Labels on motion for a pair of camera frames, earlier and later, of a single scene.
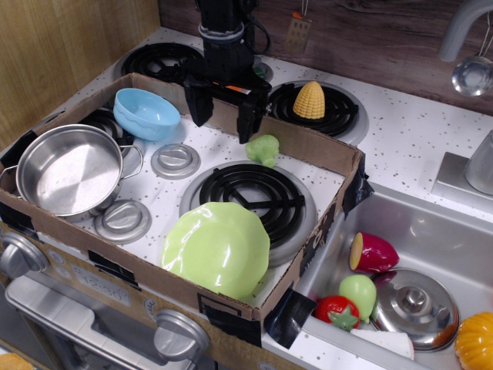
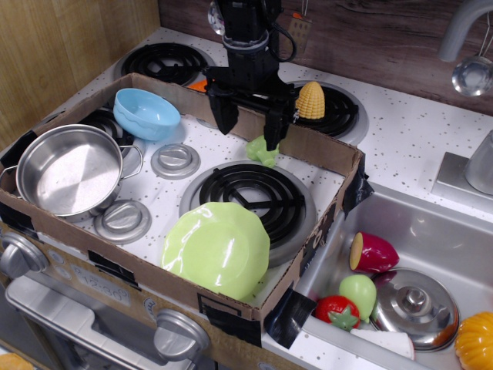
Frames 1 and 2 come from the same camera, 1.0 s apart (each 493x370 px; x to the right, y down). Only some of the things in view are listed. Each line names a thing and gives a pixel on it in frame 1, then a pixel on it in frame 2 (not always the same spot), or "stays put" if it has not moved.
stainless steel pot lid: (413, 302) stays put
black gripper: (229, 70) to (253, 75)
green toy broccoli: (263, 149) stays put
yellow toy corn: (310, 102) stays put
